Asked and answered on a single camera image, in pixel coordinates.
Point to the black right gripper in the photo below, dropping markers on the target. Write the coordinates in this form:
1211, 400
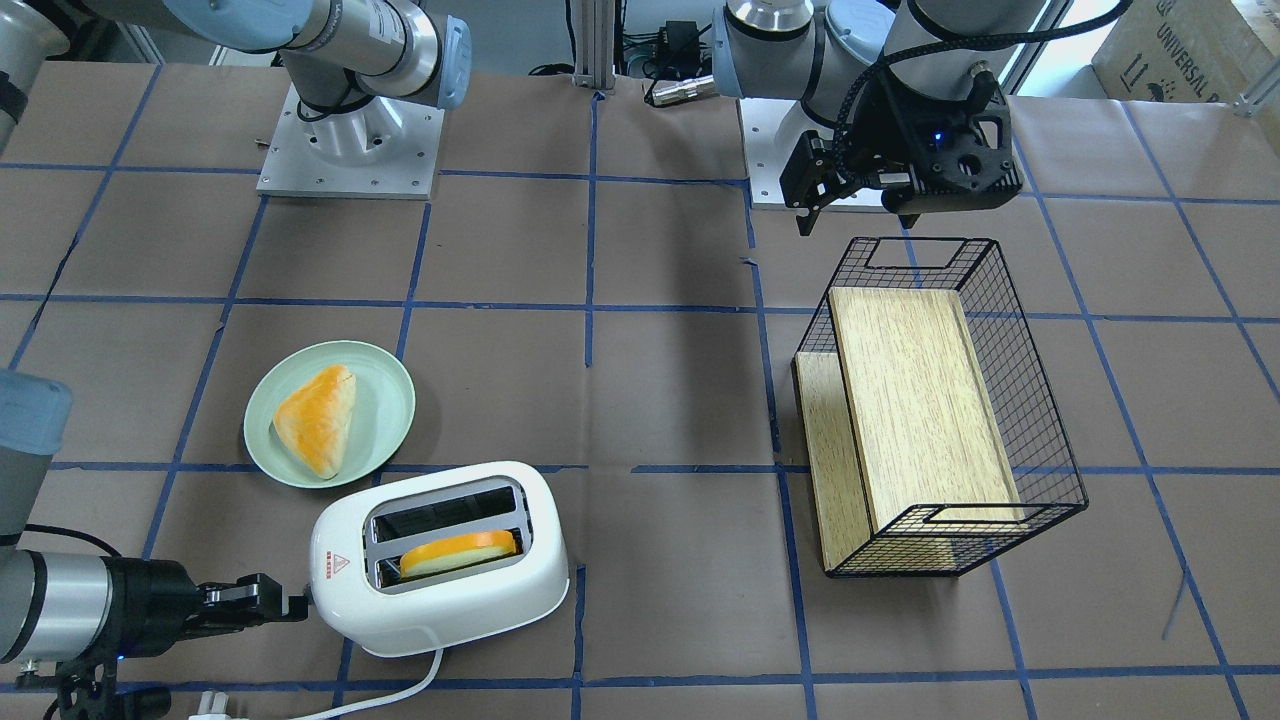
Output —
150, 598

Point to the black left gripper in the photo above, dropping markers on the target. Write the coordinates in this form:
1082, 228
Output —
884, 127

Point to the white toaster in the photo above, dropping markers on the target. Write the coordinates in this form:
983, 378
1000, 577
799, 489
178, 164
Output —
355, 548

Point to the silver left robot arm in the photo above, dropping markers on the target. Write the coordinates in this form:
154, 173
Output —
894, 96

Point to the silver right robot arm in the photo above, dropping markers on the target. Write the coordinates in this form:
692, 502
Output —
371, 81

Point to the orange bread slice in toaster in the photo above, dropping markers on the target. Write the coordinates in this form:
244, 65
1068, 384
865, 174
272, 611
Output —
457, 552

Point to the triangular bread on plate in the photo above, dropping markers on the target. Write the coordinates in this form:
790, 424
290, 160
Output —
314, 422

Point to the silver metal connector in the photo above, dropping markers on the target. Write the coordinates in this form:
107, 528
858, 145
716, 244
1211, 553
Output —
680, 92

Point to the green plate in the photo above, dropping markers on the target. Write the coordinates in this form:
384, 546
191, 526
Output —
385, 405

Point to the black power adapter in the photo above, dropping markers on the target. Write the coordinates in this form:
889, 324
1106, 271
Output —
677, 39

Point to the light wooden board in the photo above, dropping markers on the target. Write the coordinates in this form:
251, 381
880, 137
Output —
909, 472

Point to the cardboard box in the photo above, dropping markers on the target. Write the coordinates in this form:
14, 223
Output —
1187, 51

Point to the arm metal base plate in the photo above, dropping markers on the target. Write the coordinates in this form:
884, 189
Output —
771, 131
386, 150

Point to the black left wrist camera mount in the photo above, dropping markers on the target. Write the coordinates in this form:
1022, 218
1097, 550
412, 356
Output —
960, 151

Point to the black wire mesh basket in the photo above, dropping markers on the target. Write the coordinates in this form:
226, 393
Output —
1042, 460

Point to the silver aluminium frame post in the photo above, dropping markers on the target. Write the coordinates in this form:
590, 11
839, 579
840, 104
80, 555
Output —
594, 27

